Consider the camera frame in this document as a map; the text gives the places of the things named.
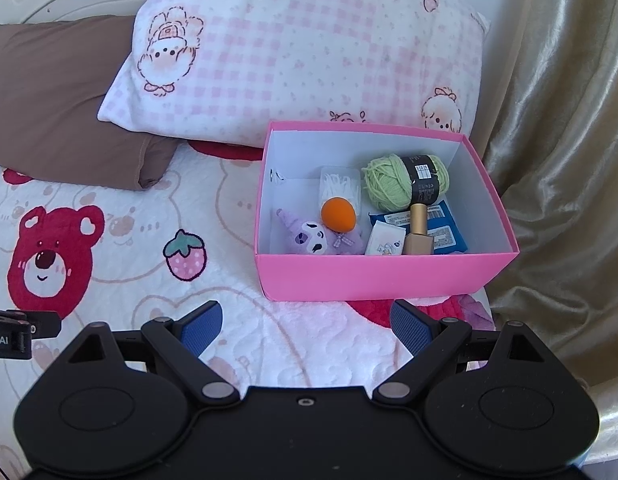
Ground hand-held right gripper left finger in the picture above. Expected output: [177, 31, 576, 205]
[64, 300, 242, 406]

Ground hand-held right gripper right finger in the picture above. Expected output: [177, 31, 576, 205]
[373, 299, 552, 406]

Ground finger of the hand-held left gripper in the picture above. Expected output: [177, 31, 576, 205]
[0, 307, 60, 348]

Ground pink cardboard box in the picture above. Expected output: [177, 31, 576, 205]
[254, 120, 520, 302]

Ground gold foundation bottle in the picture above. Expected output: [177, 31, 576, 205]
[401, 203, 436, 256]

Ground white tissue pack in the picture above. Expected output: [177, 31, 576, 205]
[365, 221, 407, 256]

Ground blue wet wipes packet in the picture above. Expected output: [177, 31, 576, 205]
[367, 200, 468, 254]

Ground orange makeup sponge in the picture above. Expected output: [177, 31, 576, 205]
[320, 197, 358, 233]

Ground purple plush toy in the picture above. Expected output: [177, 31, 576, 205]
[275, 208, 367, 256]

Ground clear floss pick box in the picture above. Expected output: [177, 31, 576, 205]
[319, 166, 362, 218]

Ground printed bear blanket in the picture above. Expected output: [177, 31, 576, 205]
[0, 137, 497, 476]

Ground green yarn ball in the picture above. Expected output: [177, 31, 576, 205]
[361, 152, 450, 212]

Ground brown pillow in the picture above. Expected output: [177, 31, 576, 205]
[0, 14, 179, 191]

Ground gold curtain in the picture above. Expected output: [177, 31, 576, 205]
[482, 0, 618, 466]

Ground pink checked pillow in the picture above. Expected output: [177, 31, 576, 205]
[98, 0, 490, 148]

